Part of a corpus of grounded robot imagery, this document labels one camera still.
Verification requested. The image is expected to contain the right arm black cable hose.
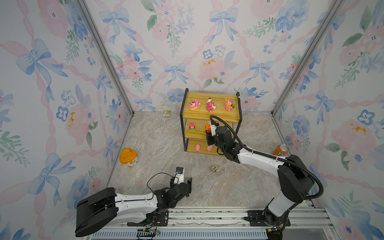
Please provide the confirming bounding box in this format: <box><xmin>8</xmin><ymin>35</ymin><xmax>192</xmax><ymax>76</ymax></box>
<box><xmin>209</xmin><ymin>114</ymin><xmax>325</xmax><ymax>201</ymax></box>

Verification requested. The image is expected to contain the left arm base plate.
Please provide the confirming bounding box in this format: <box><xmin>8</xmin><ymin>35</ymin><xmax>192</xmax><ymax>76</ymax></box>
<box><xmin>127</xmin><ymin>211</ymin><xmax>169</xmax><ymax>227</ymax></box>

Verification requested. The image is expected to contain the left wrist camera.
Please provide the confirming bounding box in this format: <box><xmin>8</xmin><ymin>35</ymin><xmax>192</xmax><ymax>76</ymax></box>
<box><xmin>174</xmin><ymin>167</ymin><xmax>184</xmax><ymax>185</ymax></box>

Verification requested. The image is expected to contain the wooden three-tier shelf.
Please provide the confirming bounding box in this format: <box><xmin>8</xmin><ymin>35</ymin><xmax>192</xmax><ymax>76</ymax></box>
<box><xmin>180</xmin><ymin>89</ymin><xmax>243</xmax><ymax>156</ymax></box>

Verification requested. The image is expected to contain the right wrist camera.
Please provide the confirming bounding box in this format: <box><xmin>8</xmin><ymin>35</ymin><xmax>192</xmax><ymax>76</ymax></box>
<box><xmin>210</xmin><ymin>122</ymin><xmax>219</xmax><ymax>137</ymax></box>

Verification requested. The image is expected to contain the pink bear donut toy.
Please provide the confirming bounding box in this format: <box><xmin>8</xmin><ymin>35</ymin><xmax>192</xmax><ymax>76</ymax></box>
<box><xmin>188</xmin><ymin>100</ymin><xmax>201</xmax><ymax>111</ymax></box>

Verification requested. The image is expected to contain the orange soda can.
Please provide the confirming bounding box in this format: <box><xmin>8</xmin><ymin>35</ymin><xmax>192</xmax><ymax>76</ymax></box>
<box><xmin>272</xmin><ymin>144</ymin><xmax>289</xmax><ymax>157</ymax></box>

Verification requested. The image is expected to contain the small green packet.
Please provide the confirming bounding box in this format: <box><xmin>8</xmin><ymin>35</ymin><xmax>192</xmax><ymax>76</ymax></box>
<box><xmin>163</xmin><ymin>109</ymin><xmax>171</xmax><ymax>117</ymax></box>

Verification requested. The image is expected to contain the orange toy truck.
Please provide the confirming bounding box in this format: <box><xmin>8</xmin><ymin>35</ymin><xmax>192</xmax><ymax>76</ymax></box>
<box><xmin>205</xmin><ymin>125</ymin><xmax>211</xmax><ymax>134</ymax></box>

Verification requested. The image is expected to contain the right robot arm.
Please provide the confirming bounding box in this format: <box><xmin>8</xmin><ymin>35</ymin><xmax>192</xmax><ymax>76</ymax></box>
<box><xmin>207</xmin><ymin>125</ymin><xmax>316</xmax><ymax>225</ymax></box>

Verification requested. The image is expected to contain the pink green toy car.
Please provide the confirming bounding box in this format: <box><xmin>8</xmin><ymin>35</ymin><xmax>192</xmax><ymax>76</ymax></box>
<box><xmin>189</xmin><ymin>123</ymin><xmax>196</xmax><ymax>133</ymax></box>

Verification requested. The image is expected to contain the pink bear cream toy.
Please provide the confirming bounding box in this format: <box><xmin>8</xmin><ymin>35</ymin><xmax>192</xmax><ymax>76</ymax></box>
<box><xmin>207</xmin><ymin>98</ymin><xmax>217</xmax><ymax>113</ymax></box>

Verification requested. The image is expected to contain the pink bear sunflower toy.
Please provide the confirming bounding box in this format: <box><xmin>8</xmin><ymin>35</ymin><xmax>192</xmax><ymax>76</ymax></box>
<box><xmin>225</xmin><ymin>98</ymin><xmax>235</xmax><ymax>112</ymax></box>

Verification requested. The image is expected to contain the green box toy truck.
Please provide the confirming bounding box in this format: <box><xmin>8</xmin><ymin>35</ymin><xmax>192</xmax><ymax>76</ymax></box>
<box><xmin>211</xmin><ymin>165</ymin><xmax>219</xmax><ymax>173</ymax></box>

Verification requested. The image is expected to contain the orange lid plastic jar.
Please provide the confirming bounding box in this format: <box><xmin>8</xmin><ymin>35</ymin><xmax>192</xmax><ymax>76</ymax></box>
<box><xmin>120</xmin><ymin>148</ymin><xmax>138</xmax><ymax>168</ymax></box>

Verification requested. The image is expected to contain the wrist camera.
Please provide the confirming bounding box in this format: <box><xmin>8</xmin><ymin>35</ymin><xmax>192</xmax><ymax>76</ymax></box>
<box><xmin>174</xmin><ymin>167</ymin><xmax>184</xmax><ymax>185</ymax></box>
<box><xmin>210</xmin><ymin>122</ymin><xmax>219</xmax><ymax>137</ymax></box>

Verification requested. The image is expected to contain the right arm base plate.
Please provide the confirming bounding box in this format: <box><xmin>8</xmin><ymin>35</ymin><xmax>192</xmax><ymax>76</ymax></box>
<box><xmin>244</xmin><ymin>210</ymin><xmax>291</xmax><ymax>228</ymax></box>

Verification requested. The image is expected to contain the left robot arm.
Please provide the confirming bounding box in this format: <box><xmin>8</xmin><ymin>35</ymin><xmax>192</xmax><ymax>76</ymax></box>
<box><xmin>75</xmin><ymin>178</ymin><xmax>193</xmax><ymax>238</ymax></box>

